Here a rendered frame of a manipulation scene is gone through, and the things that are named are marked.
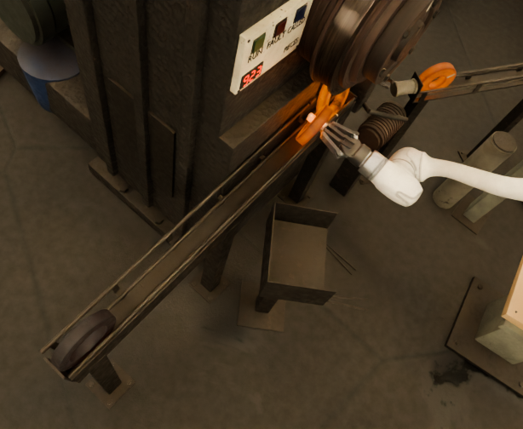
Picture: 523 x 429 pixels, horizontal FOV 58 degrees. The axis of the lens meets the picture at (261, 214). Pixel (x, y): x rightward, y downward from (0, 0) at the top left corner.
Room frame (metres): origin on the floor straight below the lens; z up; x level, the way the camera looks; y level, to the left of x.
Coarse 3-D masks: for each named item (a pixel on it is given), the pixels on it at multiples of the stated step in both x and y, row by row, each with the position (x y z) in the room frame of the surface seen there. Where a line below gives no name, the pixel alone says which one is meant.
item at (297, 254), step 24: (288, 216) 0.76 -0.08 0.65; (312, 216) 0.78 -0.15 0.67; (264, 240) 0.68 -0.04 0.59; (288, 240) 0.71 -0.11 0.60; (312, 240) 0.74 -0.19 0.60; (264, 264) 0.58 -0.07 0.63; (288, 264) 0.63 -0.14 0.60; (312, 264) 0.66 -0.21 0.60; (264, 288) 0.50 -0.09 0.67; (288, 288) 0.51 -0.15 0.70; (312, 288) 0.53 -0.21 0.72; (240, 312) 0.61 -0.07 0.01; (264, 312) 0.65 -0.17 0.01
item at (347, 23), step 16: (352, 0) 1.03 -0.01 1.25; (368, 0) 1.03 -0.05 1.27; (336, 16) 1.02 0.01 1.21; (352, 16) 1.01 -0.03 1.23; (368, 16) 1.03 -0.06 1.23; (336, 32) 1.00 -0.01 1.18; (352, 32) 0.98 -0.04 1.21; (320, 48) 1.00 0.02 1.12; (336, 48) 0.98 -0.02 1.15; (320, 64) 1.00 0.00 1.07; (336, 64) 0.97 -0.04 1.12; (320, 80) 1.03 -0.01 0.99; (336, 80) 1.02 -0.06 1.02
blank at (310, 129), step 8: (320, 112) 1.06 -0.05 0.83; (328, 112) 1.07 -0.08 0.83; (320, 120) 1.03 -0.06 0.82; (304, 128) 1.06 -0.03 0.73; (312, 128) 1.01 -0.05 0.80; (320, 128) 1.02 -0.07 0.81; (296, 136) 1.03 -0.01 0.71; (304, 136) 0.99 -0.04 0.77; (312, 136) 1.00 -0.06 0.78; (304, 144) 0.99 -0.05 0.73
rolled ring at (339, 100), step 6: (324, 84) 1.19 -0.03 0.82; (324, 90) 1.17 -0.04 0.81; (348, 90) 1.30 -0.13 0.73; (324, 96) 1.16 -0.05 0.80; (336, 96) 1.27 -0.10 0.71; (342, 96) 1.27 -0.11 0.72; (318, 102) 1.15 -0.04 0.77; (324, 102) 1.15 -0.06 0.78; (336, 102) 1.25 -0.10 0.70; (342, 102) 1.26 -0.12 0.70; (318, 108) 1.15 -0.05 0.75; (336, 108) 1.23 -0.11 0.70
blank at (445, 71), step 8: (440, 64) 1.56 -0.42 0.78; (448, 64) 1.57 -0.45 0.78; (424, 72) 1.53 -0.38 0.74; (432, 72) 1.52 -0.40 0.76; (440, 72) 1.54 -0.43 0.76; (448, 72) 1.56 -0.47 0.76; (456, 72) 1.58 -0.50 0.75; (424, 80) 1.51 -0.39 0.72; (432, 80) 1.53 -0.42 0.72; (440, 80) 1.58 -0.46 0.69; (448, 80) 1.58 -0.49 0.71; (424, 88) 1.52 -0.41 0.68; (432, 88) 1.55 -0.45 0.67
